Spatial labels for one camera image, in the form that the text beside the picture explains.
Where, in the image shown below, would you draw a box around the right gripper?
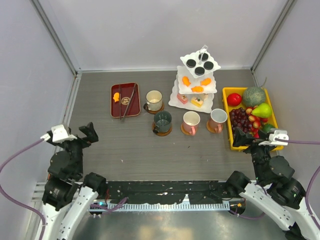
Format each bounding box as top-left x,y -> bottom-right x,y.
232,127 -> 277,182

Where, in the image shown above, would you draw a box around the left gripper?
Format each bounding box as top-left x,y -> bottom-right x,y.
48,121 -> 98,176

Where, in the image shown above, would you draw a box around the pink mug white inside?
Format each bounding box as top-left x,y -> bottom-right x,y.
209,108 -> 228,128

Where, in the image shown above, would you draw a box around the light wooden coaster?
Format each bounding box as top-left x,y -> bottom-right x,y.
180,124 -> 192,136
206,120 -> 223,134

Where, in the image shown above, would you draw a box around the cream cake slice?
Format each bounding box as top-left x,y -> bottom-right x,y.
199,93 -> 209,102

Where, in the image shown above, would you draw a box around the red dessert tray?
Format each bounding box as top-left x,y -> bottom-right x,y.
110,82 -> 141,119

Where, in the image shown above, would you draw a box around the orange fish cookies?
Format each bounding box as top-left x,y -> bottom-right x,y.
112,76 -> 212,103

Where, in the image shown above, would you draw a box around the white three-tier stand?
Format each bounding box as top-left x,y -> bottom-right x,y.
168,45 -> 221,114

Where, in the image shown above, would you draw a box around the metal serving tongs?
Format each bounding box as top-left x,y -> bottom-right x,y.
119,82 -> 137,121

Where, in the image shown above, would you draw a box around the dark brown wooden saucer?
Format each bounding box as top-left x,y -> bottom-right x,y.
152,125 -> 173,137

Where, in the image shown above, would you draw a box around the dark green mug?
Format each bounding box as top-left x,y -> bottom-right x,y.
152,110 -> 172,134

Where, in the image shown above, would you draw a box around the beige mug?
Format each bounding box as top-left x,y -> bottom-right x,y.
143,90 -> 163,112

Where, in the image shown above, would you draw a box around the black round cookies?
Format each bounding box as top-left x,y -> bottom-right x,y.
186,53 -> 214,76

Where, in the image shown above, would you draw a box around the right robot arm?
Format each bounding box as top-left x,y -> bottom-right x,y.
226,127 -> 320,240

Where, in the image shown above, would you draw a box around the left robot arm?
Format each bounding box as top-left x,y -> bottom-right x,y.
37,122 -> 108,240

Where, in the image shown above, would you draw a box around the red cherries cluster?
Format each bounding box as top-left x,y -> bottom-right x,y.
245,107 -> 269,138

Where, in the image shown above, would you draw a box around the green lime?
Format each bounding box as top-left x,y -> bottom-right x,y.
262,123 -> 275,133

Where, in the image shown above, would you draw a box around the purple grape bunch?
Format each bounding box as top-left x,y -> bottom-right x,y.
229,107 -> 253,133

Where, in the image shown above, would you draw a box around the green pear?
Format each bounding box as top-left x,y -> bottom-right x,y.
251,103 -> 273,118

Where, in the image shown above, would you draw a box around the green melon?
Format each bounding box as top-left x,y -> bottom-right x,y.
242,78 -> 267,107

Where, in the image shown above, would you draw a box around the red apple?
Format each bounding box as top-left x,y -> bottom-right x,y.
226,93 -> 242,107

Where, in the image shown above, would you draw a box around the yellow fruit bin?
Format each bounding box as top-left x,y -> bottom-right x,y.
222,87 -> 278,152

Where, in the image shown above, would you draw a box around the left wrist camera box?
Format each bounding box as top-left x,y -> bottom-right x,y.
40,124 -> 77,144

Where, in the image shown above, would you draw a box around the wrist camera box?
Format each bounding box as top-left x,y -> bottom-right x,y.
40,124 -> 77,144
259,128 -> 289,146

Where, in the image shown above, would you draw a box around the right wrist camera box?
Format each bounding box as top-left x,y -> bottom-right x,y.
259,128 -> 289,146

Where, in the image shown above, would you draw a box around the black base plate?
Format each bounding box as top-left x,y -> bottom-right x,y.
104,180 -> 241,205

